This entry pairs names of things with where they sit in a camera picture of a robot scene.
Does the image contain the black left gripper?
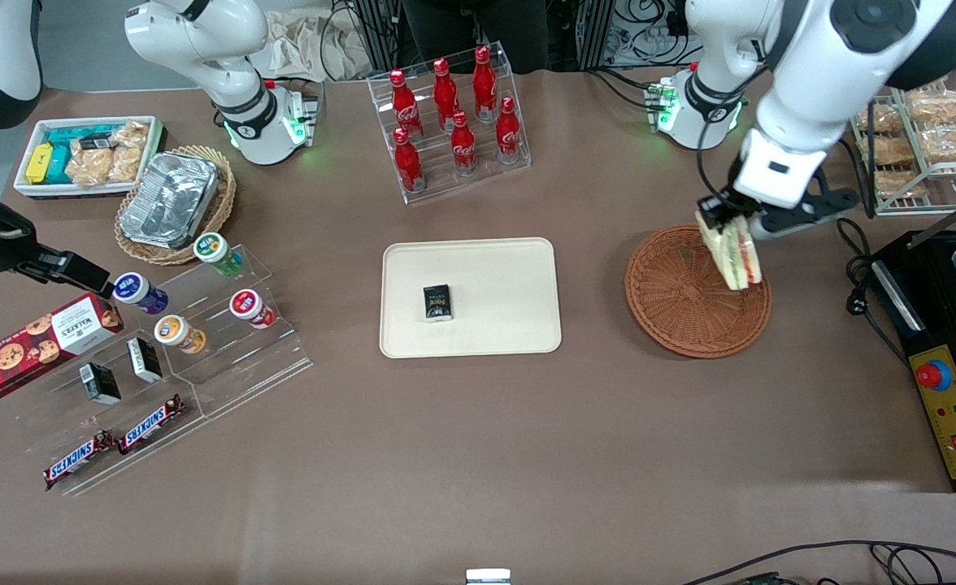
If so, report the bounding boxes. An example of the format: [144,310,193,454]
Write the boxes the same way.
[696,172,858,238]

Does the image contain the triangle sandwich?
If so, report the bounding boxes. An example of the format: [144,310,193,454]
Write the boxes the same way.
[695,210,763,292]

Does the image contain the brown wicker basket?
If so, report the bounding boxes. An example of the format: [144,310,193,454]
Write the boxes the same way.
[624,224,772,359]

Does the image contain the light wicker basket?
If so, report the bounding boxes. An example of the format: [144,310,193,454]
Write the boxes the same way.
[115,145,237,267]

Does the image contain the cream plastic tray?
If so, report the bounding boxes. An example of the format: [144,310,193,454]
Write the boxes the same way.
[379,237,563,359]

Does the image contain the purple lid gum jar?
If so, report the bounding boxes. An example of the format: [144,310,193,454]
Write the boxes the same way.
[112,272,170,316]

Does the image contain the red Walkers shortbread box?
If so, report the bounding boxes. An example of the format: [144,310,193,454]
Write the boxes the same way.
[0,292,125,399]

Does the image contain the white plastic bin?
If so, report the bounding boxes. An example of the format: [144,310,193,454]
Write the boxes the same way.
[13,115,166,200]

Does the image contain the clear bag of crackers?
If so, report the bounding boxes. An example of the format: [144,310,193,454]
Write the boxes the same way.
[111,120,150,151]
[66,145,115,186]
[108,146,144,184]

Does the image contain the yellow snack packet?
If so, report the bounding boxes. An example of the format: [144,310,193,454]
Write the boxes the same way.
[25,143,54,184]

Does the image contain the small black barcode box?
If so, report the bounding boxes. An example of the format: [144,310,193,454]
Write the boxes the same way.
[126,337,163,384]
[79,362,122,405]

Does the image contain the orange lid gum jar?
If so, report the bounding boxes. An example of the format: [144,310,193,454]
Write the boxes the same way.
[154,314,207,355]

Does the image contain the silver foil packets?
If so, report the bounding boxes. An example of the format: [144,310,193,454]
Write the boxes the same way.
[141,153,219,249]

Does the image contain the green lid gum jar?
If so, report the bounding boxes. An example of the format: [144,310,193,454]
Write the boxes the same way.
[193,232,245,277]

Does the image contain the wrapped bread pack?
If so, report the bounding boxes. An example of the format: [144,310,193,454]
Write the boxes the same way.
[917,123,956,163]
[875,169,930,200]
[905,88,956,123]
[864,136,916,167]
[864,104,906,135]

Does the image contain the Snickers chocolate bar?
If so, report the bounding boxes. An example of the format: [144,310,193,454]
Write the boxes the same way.
[43,431,115,492]
[117,394,186,456]

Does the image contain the red lid gum jar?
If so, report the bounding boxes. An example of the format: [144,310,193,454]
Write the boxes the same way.
[229,288,277,330]

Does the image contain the clear acrylic stepped snack stand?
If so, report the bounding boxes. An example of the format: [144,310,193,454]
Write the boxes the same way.
[7,244,314,498]

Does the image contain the red cola bottle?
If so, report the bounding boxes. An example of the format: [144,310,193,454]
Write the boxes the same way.
[432,57,461,127]
[473,45,499,119]
[496,97,523,163]
[393,128,426,194]
[389,68,424,139]
[450,110,479,176]

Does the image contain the clear acrylic bottle stand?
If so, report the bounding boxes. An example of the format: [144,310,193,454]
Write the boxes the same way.
[367,41,532,204]

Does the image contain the small black Face box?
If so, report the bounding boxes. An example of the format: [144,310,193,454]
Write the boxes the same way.
[423,284,454,323]

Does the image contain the black machine with yellow panel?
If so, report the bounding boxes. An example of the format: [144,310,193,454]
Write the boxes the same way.
[872,230,956,494]

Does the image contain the person in black clothes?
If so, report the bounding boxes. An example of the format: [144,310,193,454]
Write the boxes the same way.
[401,0,550,74]

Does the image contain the crumpled clear plastic bag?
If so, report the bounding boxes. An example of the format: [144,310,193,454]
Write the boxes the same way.
[265,8,373,82]

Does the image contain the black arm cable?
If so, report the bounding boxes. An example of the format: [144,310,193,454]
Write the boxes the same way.
[694,71,773,214]

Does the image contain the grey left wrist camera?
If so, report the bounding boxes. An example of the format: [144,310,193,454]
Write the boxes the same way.
[750,203,861,241]

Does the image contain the black power cable with plug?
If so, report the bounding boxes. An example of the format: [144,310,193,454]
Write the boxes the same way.
[836,218,910,366]

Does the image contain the tangle of black cables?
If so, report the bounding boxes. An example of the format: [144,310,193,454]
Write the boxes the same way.
[580,0,694,70]

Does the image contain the white wire bread rack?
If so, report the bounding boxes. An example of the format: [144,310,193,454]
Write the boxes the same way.
[850,61,956,216]

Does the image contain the thin black table cable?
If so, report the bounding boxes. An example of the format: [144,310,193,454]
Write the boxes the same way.
[681,540,956,585]

